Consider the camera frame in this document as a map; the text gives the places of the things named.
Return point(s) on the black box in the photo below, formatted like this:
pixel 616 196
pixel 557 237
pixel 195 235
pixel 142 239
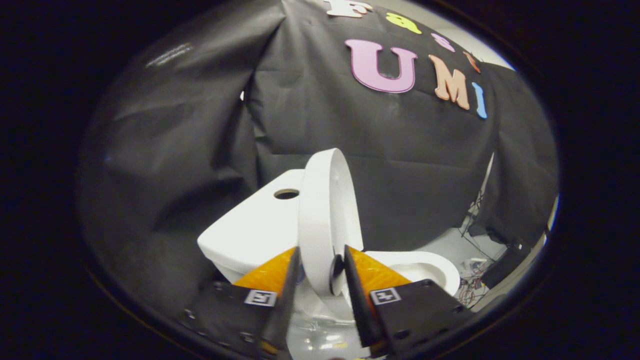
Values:
pixel 505 267

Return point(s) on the black backdrop cloth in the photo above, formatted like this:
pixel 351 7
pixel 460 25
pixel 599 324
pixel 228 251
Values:
pixel 375 150

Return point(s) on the small white plastic object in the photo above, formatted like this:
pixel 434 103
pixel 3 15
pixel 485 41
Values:
pixel 475 263

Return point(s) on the white toilet lid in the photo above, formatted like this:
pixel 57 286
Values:
pixel 320 215

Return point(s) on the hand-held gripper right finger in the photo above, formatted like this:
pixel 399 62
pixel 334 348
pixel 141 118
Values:
pixel 357 305

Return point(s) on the white ceramic toilet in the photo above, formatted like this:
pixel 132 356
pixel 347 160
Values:
pixel 250 235

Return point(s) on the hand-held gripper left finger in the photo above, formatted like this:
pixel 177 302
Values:
pixel 285 310

